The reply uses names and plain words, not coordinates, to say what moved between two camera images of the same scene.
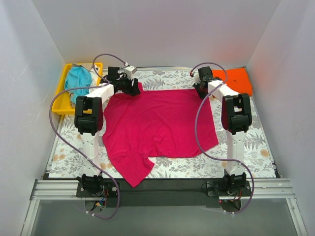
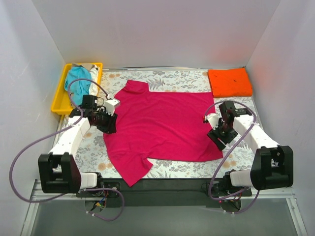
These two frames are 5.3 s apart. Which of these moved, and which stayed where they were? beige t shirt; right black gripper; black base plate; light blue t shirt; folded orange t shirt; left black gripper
Moved: left black gripper; right black gripper
Stayed: folded orange t shirt; light blue t shirt; black base plate; beige t shirt
